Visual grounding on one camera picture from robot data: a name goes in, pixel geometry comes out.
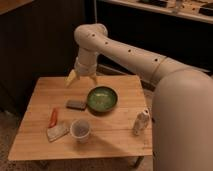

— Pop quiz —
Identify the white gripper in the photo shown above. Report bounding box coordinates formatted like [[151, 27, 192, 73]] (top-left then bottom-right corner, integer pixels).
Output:
[[65, 60, 98, 87]]

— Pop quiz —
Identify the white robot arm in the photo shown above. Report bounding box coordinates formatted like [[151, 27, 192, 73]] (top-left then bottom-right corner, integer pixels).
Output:
[[67, 23, 213, 171]]

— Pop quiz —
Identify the green ceramic bowl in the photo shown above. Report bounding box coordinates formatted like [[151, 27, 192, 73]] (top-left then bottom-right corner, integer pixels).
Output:
[[87, 86, 118, 112]]

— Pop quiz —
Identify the wooden table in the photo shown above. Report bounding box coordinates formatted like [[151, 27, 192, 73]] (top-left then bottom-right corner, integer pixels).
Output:
[[8, 75, 152, 161]]

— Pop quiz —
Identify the white small bottle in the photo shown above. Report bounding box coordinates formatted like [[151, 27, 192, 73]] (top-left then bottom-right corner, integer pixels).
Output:
[[133, 110, 150, 136]]

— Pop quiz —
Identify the light wooden shelf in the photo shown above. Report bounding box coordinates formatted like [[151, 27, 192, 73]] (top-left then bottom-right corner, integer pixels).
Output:
[[101, 0, 213, 24]]

